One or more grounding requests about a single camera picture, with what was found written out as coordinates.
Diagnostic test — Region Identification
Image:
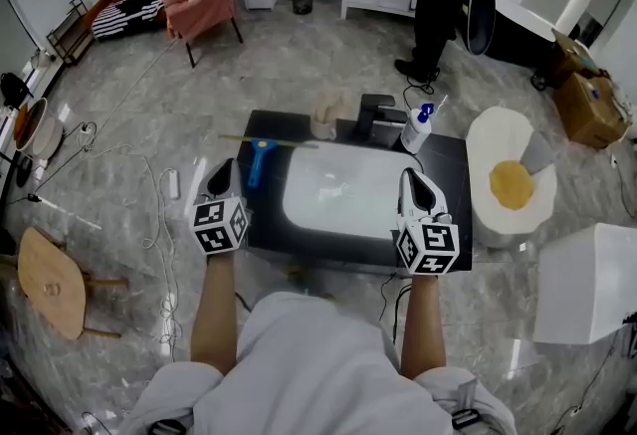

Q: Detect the large cardboard box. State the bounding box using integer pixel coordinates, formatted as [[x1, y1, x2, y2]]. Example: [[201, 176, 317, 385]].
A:
[[552, 69, 631, 149]]

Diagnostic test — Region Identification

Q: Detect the white floor cable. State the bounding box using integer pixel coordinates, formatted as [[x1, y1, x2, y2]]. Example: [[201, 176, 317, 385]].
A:
[[141, 151, 185, 359]]

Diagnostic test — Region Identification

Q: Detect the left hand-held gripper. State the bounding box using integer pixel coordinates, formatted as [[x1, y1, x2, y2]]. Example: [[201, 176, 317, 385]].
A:
[[192, 157, 252, 256]]

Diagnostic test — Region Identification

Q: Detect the person's right forearm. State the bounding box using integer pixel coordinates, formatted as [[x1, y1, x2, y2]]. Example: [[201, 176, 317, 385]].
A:
[[400, 273, 448, 380]]

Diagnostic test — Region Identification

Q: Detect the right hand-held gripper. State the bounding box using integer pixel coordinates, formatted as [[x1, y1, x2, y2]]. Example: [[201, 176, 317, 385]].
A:
[[395, 167, 460, 276]]

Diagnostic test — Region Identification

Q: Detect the round wooden stool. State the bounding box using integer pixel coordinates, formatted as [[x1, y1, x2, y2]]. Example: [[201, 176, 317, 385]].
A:
[[17, 225, 129, 341]]

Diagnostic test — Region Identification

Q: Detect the white egg-shaped floor seat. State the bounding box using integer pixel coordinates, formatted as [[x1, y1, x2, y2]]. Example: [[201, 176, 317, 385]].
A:
[[465, 106, 557, 249]]

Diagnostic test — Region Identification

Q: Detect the white sink basin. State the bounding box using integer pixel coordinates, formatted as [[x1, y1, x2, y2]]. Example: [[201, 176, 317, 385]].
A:
[[281, 147, 424, 243]]

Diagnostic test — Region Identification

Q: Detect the person's white shirt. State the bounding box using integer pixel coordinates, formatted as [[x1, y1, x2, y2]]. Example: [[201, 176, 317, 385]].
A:
[[118, 292, 519, 435]]

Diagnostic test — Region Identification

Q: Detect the white spray bottle blue trigger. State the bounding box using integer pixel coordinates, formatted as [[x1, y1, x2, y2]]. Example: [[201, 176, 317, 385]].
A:
[[400, 97, 449, 155]]

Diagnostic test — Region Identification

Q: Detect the black table with sink cabinet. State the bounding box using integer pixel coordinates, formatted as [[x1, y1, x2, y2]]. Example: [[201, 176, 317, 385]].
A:
[[236, 109, 474, 278]]

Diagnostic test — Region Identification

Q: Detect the black strap buckle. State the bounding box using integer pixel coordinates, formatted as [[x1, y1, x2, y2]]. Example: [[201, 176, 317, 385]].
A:
[[450, 407, 482, 430]]

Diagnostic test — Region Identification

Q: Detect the person's left forearm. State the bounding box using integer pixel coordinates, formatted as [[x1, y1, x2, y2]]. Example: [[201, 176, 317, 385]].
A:
[[190, 253, 239, 377]]

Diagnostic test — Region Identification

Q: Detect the open cardboard box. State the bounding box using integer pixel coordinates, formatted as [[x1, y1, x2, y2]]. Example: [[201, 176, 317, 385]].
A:
[[549, 28, 598, 86]]

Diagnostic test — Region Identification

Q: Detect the black bathtub with white rim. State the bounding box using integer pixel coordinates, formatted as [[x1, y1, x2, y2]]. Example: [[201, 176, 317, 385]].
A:
[[465, 0, 566, 76]]

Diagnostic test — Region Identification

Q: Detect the black white striped blanket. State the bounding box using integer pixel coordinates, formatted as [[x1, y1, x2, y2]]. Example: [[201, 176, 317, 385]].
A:
[[92, 0, 168, 42]]

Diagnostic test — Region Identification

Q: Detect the beige cup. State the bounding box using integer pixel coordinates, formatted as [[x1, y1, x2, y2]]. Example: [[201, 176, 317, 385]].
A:
[[311, 116, 338, 141]]

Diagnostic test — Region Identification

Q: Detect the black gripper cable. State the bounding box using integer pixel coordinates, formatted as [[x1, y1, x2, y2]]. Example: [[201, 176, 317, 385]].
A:
[[380, 273, 414, 344]]

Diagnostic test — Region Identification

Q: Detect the black metal rack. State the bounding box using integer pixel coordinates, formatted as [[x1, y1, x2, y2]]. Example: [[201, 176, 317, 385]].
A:
[[46, 0, 96, 68]]

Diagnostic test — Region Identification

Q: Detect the blue squeegee with long blade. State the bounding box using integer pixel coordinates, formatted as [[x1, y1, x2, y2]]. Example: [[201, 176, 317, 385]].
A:
[[218, 133, 319, 189]]

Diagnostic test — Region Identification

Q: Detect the black faucet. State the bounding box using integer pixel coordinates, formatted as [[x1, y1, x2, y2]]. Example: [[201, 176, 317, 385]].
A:
[[356, 93, 410, 143]]

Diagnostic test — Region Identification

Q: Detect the pink armchair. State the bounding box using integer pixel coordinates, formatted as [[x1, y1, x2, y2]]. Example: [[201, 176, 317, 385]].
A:
[[161, 0, 245, 70]]

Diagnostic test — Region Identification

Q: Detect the white box cabinet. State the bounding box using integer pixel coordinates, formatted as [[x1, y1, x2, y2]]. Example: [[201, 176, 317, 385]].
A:
[[532, 222, 637, 345]]

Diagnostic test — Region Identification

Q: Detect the round brown white basin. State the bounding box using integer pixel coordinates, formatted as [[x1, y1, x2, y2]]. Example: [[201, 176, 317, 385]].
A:
[[12, 97, 65, 160]]

